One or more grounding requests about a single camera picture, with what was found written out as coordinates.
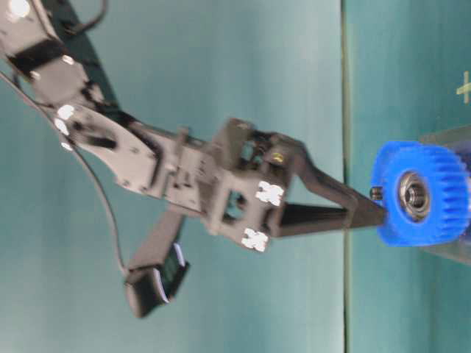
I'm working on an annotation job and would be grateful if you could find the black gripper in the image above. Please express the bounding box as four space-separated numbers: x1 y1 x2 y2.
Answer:
161 118 386 253

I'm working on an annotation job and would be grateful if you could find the small blue gear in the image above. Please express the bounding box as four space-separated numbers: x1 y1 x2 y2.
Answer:
371 140 439 247

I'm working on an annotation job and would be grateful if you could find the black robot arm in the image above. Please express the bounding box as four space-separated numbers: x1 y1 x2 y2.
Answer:
1 1 386 267

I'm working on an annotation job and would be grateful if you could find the threaded steel shaft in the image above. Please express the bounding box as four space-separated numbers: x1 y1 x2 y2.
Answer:
369 186 383 201

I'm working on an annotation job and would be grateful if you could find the large blue gear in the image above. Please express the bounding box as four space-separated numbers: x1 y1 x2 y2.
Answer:
434 146 470 244

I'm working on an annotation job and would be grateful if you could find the clear acrylic gear stand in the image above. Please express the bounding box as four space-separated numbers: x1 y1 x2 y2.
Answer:
417 124 471 266

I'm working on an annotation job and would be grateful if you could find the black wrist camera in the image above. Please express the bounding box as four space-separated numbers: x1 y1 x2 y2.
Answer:
124 211 191 319

